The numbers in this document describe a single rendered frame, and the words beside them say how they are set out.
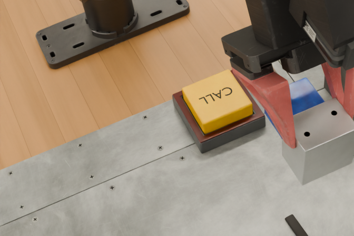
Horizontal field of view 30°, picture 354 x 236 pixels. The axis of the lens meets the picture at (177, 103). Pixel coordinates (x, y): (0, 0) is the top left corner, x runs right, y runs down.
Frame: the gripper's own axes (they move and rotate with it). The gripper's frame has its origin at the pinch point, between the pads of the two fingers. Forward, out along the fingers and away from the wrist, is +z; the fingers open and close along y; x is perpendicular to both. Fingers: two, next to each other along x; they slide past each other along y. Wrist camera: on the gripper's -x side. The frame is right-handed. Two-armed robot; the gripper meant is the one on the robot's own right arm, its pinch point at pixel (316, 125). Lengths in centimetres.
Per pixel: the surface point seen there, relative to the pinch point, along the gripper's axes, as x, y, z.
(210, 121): 17.0, -4.6, 4.4
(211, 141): 17.0, -5.2, 6.7
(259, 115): 17.0, 0.9, 6.0
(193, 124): 19.2, -6.1, 4.9
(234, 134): 17.1, -2.4, 7.0
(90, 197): 18.4, -19.4, 7.8
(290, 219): 7.2, -2.0, 13.0
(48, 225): 17.4, -24.6, 8.3
